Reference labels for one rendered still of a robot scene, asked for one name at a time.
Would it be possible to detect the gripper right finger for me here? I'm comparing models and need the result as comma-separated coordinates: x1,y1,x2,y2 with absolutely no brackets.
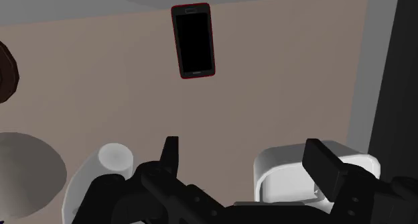
301,137,418,224

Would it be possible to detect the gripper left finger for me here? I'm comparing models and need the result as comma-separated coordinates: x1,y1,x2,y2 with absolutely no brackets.
72,135,230,224

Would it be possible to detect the white rounded box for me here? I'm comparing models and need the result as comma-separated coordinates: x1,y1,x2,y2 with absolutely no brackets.
253,139,382,215

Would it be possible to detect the white cylinder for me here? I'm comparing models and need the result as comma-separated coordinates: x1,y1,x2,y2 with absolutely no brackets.
61,142,139,224

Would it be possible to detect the beige table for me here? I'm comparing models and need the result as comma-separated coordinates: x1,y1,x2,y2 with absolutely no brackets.
0,0,401,224

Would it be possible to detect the black phone with red edge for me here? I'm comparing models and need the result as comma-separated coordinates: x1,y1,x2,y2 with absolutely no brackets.
170,2,216,80

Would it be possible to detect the dark brown round object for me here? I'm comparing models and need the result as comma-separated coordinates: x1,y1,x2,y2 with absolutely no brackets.
0,41,20,105

